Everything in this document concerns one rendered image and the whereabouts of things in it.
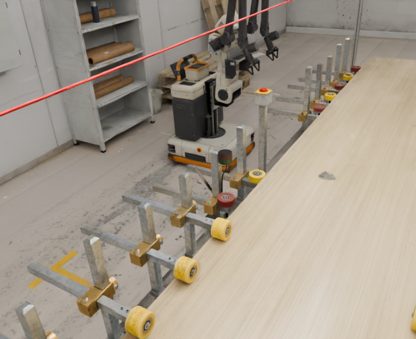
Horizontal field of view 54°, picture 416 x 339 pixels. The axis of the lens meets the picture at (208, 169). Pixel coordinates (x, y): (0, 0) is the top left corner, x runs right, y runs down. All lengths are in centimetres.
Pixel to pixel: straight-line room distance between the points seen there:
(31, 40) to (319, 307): 363
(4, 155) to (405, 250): 355
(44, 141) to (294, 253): 340
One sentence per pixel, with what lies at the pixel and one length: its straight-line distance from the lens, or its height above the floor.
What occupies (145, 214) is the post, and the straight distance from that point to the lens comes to 143.
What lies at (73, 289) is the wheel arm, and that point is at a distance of 144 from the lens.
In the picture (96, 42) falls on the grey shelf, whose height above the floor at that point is 100.
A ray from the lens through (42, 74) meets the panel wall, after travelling 441.
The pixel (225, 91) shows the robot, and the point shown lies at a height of 76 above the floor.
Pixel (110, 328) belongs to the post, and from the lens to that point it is 152.
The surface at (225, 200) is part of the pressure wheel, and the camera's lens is 182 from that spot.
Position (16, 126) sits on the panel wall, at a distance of 429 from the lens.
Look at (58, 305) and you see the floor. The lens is 281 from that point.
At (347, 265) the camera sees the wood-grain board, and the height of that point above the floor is 90.
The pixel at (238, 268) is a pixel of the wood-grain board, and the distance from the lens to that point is 149.
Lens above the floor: 192
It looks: 30 degrees down
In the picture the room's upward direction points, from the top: 3 degrees counter-clockwise
